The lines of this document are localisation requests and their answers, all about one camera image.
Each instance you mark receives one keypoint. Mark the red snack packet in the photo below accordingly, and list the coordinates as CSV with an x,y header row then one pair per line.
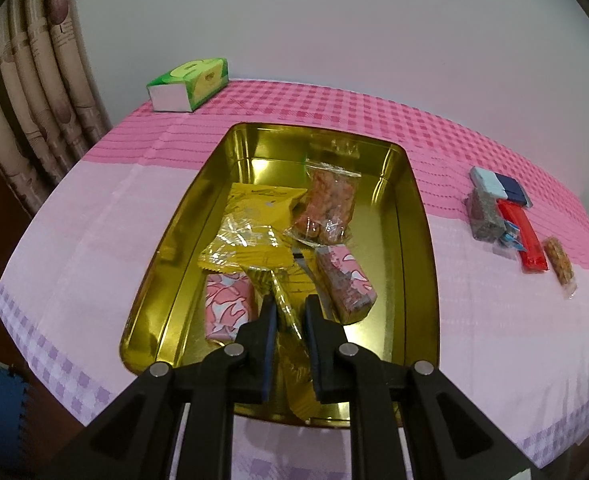
x,y
524,240

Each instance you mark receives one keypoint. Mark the green tissue box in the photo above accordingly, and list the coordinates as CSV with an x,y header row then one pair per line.
x,y
194,80

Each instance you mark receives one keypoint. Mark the grey speckled snack bar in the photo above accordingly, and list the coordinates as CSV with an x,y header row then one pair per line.
x,y
484,217

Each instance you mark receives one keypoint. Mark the pink brown cake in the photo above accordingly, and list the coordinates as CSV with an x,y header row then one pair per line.
x,y
227,305
347,282

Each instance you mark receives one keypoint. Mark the beige patterned curtain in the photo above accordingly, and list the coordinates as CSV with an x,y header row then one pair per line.
x,y
24,85

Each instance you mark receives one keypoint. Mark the navy snack packet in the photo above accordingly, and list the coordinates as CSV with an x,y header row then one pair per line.
x,y
514,190

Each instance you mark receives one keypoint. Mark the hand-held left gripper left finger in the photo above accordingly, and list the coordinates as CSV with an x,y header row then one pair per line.
x,y
269,350

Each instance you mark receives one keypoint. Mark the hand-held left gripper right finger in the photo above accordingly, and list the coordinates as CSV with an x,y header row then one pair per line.
x,y
312,350

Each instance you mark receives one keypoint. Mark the yellow snack packet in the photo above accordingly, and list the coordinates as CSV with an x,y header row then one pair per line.
x,y
294,380
254,200

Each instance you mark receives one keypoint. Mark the blue candy packet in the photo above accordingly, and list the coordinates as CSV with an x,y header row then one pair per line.
x,y
510,240

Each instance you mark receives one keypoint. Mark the clear orange brittle packet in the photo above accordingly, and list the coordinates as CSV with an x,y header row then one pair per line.
x,y
327,200
560,265

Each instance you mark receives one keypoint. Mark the dark red tin box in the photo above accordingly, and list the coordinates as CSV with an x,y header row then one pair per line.
x,y
374,210

